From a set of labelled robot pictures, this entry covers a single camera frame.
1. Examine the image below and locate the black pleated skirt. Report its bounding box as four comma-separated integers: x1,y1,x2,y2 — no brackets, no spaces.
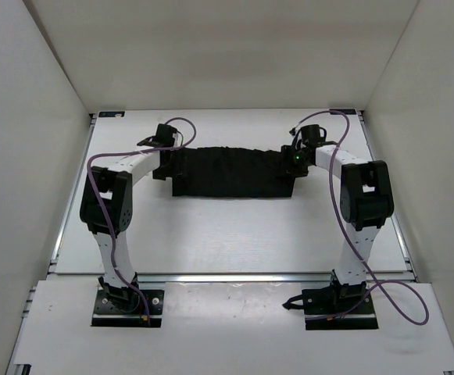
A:
172,147,295,198

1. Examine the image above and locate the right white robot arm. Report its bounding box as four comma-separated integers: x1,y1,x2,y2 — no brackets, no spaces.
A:
282,124,394,313

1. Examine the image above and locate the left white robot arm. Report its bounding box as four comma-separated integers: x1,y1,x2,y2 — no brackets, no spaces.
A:
80,120,187,311

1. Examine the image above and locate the right corner label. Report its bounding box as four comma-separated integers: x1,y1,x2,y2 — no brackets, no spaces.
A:
330,109,357,116

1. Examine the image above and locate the corner label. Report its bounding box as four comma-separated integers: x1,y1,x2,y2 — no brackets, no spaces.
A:
330,109,357,116
98,111,125,118

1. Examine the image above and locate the left corner label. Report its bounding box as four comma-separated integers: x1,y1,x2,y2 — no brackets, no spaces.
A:
98,111,125,118

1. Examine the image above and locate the aluminium rail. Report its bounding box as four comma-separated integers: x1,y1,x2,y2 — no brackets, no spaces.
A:
138,273,331,284

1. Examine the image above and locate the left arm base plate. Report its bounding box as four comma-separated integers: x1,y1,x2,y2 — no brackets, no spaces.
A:
91,288,165,328

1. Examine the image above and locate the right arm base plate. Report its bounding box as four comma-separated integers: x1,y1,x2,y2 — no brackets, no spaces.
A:
282,286,379,330

